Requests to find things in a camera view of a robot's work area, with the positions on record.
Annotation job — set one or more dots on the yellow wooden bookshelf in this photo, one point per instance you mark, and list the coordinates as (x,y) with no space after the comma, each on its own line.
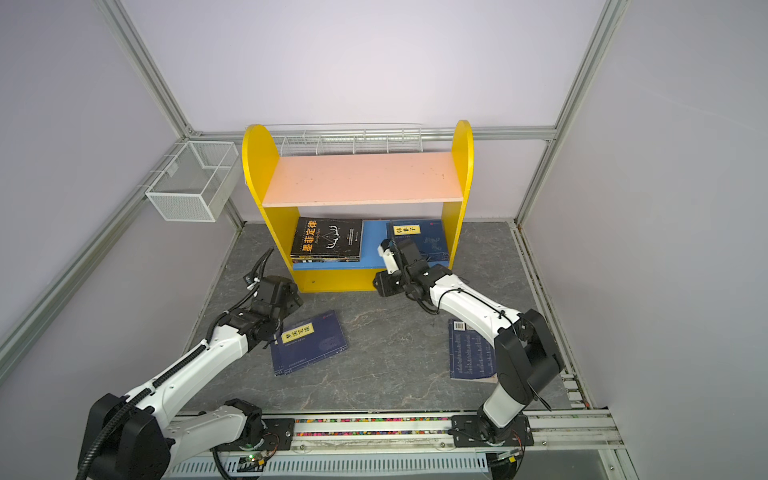
(281,186)

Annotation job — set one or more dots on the white mesh wire basket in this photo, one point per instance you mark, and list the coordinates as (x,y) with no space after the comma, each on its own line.
(197,182)

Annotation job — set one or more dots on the black deer cover book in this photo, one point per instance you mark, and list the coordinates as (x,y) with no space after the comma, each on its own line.
(327,240)

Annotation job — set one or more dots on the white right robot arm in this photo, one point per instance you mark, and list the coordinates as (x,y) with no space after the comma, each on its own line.
(527,355)

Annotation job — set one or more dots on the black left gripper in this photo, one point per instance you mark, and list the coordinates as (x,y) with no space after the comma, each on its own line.
(294,300)

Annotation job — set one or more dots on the navy book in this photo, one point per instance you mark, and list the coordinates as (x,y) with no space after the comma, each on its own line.
(308,343)
(427,234)

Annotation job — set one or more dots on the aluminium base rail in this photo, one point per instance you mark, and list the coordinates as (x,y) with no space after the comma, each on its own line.
(375,445)

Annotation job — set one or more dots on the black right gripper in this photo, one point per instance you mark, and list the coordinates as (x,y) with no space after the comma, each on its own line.
(384,284)

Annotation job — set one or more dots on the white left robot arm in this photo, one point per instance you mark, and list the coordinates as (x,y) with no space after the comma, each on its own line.
(137,435)

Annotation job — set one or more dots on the navy book text back cover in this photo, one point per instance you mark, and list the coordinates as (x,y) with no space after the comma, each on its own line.
(471,356)

